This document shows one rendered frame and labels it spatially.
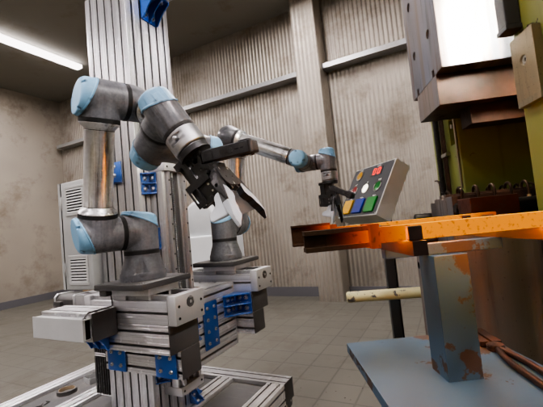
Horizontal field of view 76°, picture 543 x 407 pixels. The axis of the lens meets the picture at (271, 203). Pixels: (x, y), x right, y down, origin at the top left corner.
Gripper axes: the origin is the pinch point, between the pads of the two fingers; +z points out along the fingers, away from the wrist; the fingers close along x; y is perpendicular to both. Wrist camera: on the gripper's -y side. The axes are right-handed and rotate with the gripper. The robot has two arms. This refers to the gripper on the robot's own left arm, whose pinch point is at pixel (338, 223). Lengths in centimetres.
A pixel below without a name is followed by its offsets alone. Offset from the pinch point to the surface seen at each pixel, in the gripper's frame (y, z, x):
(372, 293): -13.2, 30.3, 6.6
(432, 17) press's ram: -48, -59, 43
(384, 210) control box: -20.6, -3.9, 0.3
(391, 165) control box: -24.9, -23.3, -6.1
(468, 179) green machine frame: -53, -12, 10
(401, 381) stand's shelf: -35, 26, 93
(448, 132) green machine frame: -49, -32, 4
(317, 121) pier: 84, -119, -238
